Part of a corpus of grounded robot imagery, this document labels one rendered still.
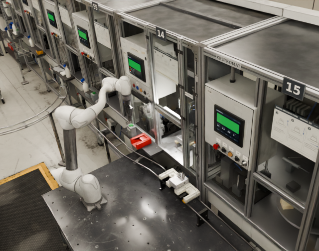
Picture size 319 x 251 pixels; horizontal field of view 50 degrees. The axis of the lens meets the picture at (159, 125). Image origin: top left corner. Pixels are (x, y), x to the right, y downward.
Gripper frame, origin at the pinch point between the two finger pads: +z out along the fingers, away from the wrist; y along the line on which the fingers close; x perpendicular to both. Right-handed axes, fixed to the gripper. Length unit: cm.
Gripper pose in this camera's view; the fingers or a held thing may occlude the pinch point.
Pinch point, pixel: (129, 117)
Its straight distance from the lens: 321.2
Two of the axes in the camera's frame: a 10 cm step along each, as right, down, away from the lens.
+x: -8.2, 3.7, -4.4
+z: 0.7, 8.3, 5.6
